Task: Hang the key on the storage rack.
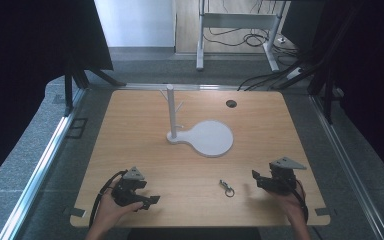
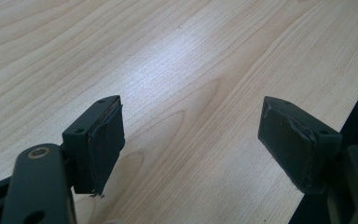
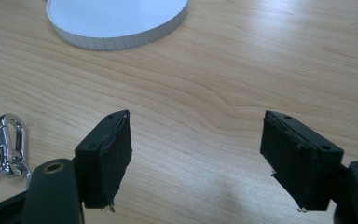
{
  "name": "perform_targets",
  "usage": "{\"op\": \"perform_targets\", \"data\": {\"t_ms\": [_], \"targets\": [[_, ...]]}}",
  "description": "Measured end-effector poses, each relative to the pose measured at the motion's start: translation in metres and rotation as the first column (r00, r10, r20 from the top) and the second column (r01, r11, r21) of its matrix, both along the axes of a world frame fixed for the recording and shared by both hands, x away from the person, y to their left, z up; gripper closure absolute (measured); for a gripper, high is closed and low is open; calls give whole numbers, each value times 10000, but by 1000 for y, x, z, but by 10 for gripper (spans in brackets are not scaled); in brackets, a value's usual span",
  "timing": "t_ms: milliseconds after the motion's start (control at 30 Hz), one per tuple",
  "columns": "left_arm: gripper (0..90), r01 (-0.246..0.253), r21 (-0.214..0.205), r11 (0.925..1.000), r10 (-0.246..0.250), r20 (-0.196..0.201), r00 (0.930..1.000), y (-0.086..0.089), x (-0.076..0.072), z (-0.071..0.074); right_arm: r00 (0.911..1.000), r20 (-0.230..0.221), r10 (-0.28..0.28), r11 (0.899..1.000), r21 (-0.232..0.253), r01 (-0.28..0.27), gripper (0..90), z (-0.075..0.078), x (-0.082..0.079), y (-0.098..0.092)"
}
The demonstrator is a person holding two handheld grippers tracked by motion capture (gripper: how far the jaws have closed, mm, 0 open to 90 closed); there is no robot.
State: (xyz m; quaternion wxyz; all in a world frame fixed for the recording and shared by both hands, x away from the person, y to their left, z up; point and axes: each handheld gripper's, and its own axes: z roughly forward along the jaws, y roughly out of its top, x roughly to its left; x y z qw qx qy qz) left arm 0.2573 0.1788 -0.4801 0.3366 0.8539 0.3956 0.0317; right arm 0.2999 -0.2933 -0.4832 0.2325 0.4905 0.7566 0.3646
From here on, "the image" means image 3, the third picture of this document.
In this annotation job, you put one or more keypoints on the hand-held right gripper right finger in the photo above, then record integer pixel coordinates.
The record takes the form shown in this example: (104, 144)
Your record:
(301, 161)

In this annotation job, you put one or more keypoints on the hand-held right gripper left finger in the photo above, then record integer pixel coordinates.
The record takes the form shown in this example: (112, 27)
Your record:
(105, 165)

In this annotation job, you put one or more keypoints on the silver carabiner keyring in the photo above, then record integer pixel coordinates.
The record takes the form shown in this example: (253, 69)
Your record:
(11, 149)

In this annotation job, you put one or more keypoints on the white round paper plate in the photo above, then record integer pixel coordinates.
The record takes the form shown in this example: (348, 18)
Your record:
(116, 21)

